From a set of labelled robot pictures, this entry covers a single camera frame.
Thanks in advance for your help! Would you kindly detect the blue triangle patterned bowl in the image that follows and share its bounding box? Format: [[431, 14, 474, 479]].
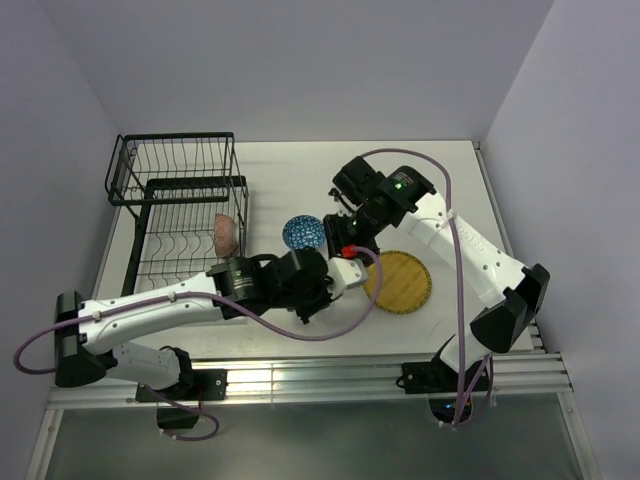
[[282, 215, 326, 250]]

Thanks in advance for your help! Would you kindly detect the pink floral patterned bowl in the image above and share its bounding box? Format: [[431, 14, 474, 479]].
[[214, 214, 239, 258]]

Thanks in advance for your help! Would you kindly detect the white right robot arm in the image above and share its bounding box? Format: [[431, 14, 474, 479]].
[[323, 157, 550, 392]]

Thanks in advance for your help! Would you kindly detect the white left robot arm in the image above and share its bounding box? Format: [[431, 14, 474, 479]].
[[55, 249, 358, 399]]

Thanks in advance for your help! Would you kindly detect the round woven bamboo tray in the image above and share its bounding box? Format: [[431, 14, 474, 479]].
[[376, 250, 433, 315]]

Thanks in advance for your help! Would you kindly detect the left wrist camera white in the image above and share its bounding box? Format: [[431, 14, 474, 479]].
[[327, 245, 368, 300]]

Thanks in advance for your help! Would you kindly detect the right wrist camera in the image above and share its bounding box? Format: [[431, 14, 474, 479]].
[[328, 188, 343, 202]]

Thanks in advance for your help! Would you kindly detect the black wire dish rack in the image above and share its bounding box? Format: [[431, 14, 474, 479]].
[[104, 131, 249, 294]]

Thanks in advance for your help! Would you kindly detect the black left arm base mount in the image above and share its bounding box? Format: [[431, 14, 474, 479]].
[[135, 369, 228, 442]]

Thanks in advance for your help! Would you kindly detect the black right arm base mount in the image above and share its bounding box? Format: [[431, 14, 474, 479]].
[[395, 361, 490, 395]]

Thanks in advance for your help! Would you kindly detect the aluminium table edge rail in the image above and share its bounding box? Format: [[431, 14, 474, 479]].
[[47, 350, 573, 410]]

